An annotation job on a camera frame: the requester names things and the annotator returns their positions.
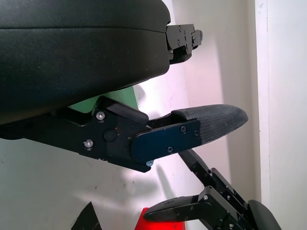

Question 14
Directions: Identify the red block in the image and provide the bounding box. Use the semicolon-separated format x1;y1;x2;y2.
135;207;185;230

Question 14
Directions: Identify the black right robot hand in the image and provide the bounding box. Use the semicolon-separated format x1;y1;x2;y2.
143;149;283;230

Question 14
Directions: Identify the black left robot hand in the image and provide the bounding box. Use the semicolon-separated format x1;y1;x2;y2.
0;0;249;173

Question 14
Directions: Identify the green block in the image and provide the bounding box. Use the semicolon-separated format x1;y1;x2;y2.
69;86;140;115

